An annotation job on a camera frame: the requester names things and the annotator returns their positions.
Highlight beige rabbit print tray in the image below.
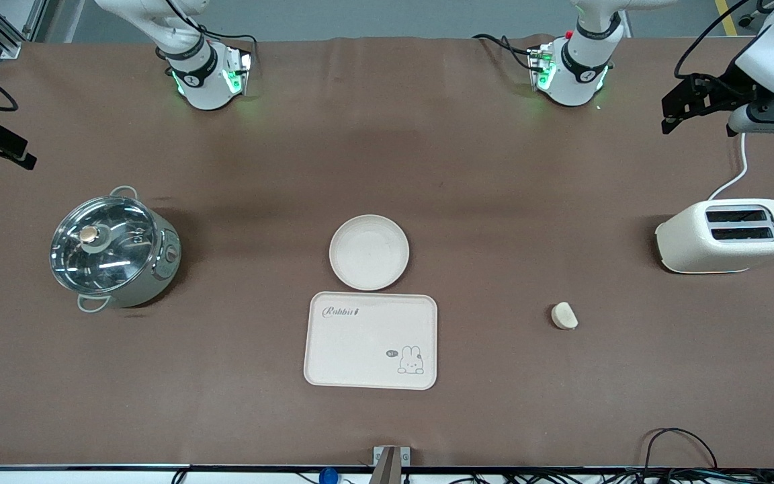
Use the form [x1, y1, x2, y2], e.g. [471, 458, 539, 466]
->
[304, 291, 439, 391]

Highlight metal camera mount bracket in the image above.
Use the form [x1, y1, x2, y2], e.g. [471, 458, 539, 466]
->
[372, 446, 411, 484]

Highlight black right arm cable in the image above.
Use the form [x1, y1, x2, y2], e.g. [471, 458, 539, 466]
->
[162, 0, 259, 71]

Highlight round beige plate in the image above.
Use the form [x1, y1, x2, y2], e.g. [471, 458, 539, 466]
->
[329, 214, 411, 291]

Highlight aluminium frame profile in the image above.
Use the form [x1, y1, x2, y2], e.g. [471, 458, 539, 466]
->
[0, 0, 49, 60]

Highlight small pale bun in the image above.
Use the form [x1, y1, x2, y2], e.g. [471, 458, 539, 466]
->
[551, 302, 579, 331]

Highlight white two-slot toaster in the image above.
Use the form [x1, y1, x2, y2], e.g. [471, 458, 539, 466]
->
[655, 198, 774, 274]

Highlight black left arm base cable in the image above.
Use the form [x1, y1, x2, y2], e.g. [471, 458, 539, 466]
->
[472, 33, 544, 72]

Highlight brown table cover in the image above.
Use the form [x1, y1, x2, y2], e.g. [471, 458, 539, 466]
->
[0, 34, 774, 469]

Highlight glass pot lid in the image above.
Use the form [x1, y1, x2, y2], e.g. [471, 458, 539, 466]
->
[50, 195, 160, 294]

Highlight black looped cable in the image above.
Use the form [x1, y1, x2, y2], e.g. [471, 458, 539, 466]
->
[642, 428, 721, 484]

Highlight black left arm wrist cable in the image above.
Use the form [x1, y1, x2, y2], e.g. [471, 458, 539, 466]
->
[674, 0, 755, 79]

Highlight steel electric cooking pot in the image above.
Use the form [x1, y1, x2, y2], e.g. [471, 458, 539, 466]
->
[50, 186, 183, 314]

